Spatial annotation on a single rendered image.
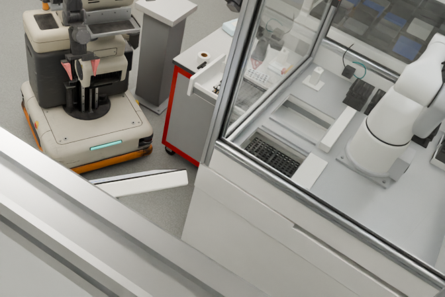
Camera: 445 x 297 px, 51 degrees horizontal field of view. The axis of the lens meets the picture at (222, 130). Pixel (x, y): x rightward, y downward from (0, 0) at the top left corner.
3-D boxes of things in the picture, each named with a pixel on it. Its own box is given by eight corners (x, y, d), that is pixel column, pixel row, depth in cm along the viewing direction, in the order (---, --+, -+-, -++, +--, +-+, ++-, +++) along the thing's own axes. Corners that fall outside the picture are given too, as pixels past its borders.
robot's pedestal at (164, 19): (124, 96, 335) (132, 2, 283) (149, 77, 356) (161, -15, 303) (159, 115, 328) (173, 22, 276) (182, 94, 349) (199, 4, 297)
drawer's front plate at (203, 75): (186, 94, 224) (190, 77, 216) (219, 69, 243) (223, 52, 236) (189, 96, 223) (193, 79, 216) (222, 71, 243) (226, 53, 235)
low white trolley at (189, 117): (157, 152, 303) (172, 58, 251) (210, 107, 345) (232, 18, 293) (231, 201, 288) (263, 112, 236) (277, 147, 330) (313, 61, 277)
